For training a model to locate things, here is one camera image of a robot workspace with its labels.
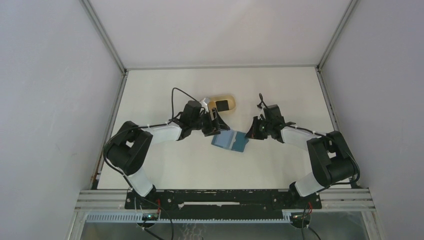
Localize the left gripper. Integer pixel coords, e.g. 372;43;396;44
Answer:
190;108;230;137

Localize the blue leather card holder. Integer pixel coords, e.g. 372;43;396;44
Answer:
211;129;249;153

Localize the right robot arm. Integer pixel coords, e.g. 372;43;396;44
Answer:
245;103;360;208

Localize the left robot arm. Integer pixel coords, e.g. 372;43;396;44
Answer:
102;108;230;209

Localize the black card in tray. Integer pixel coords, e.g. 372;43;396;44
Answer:
215;100;230;112

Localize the beige oval tray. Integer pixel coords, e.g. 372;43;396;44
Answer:
207;94;236;114

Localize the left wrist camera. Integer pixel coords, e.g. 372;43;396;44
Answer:
199;97;211;113

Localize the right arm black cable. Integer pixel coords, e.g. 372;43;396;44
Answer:
256;93;362;186

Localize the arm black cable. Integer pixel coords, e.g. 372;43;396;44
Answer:
256;93;362;186
102;87;201;180

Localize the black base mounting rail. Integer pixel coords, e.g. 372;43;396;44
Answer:
124;189;322;219

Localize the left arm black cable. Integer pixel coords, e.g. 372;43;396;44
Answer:
102;87;201;180

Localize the white slotted cable duct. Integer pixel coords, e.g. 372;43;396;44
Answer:
85;211;302;224

